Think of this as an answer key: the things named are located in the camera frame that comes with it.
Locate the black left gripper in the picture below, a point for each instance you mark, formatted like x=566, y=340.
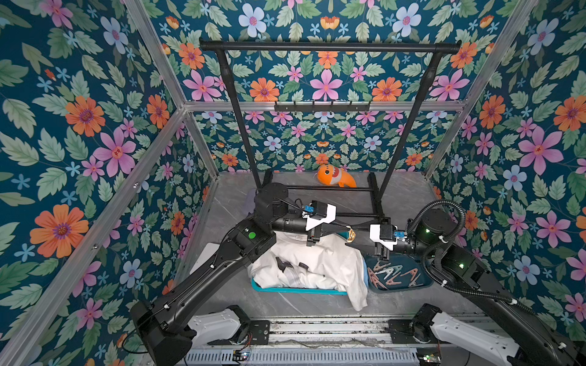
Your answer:
x=323, y=230

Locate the beige wooden clothespin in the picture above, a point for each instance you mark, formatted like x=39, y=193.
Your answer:
x=351, y=236

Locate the white t-shirt black print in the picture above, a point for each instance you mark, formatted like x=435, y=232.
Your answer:
x=311, y=270

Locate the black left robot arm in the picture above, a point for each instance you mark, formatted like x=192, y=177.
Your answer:
x=169, y=327

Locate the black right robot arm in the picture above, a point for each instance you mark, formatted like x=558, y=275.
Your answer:
x=430, y=238

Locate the teal laundry basket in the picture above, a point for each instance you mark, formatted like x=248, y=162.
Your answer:
x=297, y=289

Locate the black clothes rack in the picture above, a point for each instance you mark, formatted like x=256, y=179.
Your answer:
x=412, y=90

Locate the dark teal clothespin tray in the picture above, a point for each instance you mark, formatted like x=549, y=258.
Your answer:
x=399, y=273

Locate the orange fish plush toy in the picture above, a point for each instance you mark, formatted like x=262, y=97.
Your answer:
x=331, y=175

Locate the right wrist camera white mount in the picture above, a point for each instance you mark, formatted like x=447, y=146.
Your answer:
x=383, y=234

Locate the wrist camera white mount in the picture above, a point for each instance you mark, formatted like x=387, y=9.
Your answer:
x=383, y=234
x=318, y=213

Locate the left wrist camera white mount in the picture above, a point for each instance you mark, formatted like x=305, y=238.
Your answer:
x=318, y=213

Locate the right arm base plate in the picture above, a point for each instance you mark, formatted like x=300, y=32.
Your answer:
x=403, y=332

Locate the black wall hook rail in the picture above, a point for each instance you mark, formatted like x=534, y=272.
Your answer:
x=311, y=107

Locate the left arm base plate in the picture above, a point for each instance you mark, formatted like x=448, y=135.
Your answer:
x=256, y=332

